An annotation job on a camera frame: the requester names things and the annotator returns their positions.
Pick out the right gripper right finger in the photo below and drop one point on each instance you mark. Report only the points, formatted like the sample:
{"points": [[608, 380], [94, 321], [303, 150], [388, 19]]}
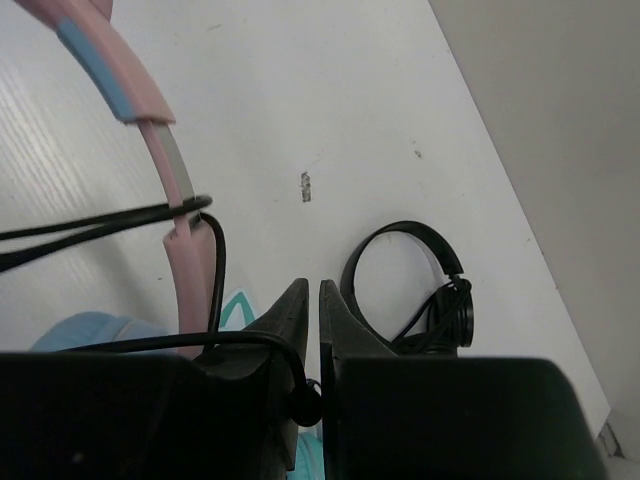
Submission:
{"points": [[427, 417]]}

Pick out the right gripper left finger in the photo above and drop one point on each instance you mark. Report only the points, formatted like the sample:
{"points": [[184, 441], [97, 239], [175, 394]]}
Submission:
{"points": [[194, 406]]}

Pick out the pink blue cat-ear headphones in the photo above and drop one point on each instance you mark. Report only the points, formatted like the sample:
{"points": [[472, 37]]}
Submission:
{"points": [[194, 246]]}

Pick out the black headphones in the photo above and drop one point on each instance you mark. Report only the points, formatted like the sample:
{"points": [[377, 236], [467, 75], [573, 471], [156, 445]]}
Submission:
{"points": [[444, 323]]}

